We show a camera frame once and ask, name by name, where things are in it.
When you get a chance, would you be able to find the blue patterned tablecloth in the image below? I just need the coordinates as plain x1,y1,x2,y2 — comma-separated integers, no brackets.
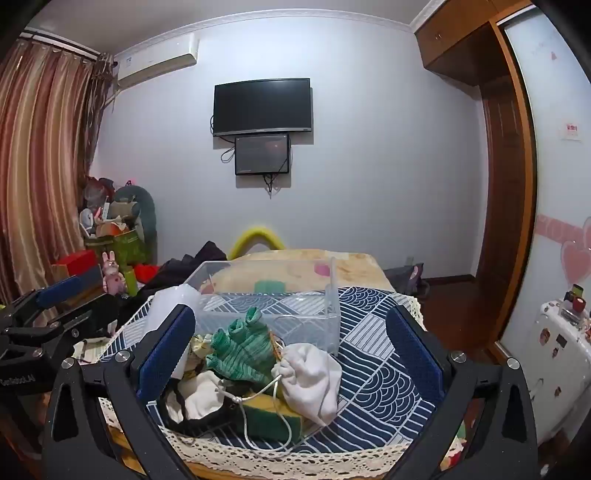
99,286,437,456

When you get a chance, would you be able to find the dark bag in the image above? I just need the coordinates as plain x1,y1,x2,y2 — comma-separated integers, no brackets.
385,263,430,297

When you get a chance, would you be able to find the grey-green plush toy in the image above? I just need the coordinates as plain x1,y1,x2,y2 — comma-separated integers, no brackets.
113,185,158,256

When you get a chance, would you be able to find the white appliance with stickers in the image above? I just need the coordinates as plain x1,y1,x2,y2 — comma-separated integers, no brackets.
526,295,591,448

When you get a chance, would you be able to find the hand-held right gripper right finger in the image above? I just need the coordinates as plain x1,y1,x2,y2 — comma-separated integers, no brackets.
385,305,540,480

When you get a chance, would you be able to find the white drawstring cloth pouch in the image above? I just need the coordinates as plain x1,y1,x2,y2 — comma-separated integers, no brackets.
271,344,343,428

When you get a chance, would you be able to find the beige floral bed blanket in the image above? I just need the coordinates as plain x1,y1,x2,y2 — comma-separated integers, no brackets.
210,249,396,296

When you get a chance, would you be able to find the small pale yellow cloth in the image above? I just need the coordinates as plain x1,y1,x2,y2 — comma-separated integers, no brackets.
191,335,216,370

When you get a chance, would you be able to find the white sliding door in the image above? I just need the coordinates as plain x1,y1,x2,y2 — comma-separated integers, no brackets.
500,8,591,370

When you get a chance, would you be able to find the black and white cloth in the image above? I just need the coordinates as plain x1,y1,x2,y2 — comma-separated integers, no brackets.
157,369,242,437

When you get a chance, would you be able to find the green knitted gloves pair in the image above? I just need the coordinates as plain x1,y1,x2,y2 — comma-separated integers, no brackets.
205,307,283,387

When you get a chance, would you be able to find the pile of toys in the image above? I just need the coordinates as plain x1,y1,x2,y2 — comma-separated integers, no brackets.
81,176,142,239

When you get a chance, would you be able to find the red box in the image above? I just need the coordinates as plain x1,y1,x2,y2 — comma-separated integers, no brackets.
51,250,100,278

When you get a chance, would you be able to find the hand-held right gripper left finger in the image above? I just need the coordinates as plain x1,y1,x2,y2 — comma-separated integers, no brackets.
42,303,197,480

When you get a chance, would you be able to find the yellow curved foam tube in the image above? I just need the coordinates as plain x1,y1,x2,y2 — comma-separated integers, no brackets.
229,225,290,260

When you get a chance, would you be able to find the striped brown curtain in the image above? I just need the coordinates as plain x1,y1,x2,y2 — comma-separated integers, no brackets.
0,39,117,306

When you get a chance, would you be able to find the green paper bag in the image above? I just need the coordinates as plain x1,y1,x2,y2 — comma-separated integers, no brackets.
85,229,151,269

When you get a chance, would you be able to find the pink bunny toy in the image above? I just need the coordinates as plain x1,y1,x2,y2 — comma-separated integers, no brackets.
102,250,127,295

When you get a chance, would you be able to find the white cable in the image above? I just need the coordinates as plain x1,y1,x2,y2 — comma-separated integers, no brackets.
215,373,297,451

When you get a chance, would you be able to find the wooden wardrobe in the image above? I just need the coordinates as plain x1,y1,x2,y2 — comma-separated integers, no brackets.
414,0,540,365

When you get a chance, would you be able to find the yellow and green sponge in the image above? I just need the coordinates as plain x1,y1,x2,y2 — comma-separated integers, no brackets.
240,392,305,442

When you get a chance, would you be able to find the pink heart sticker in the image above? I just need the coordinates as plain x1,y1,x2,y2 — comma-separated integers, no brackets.
534,214,591,288

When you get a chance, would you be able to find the small black wall monitor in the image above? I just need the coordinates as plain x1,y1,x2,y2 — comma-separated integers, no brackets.
234,133,292,176

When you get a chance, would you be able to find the wall-mounted black television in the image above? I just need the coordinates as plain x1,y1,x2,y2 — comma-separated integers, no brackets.
212,78,314,138

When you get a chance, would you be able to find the clear plastic storage box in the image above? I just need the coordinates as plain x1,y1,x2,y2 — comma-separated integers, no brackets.
185,257,343,356

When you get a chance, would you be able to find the black clothes pile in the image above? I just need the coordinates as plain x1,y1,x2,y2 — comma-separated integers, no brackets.
137,241,230,302

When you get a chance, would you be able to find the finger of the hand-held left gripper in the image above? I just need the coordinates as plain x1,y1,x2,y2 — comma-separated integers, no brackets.
0,265,103,330
25,293,120,346

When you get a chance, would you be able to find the white air conditioner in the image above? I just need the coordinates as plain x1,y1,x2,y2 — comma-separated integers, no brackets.
113,38,201,89

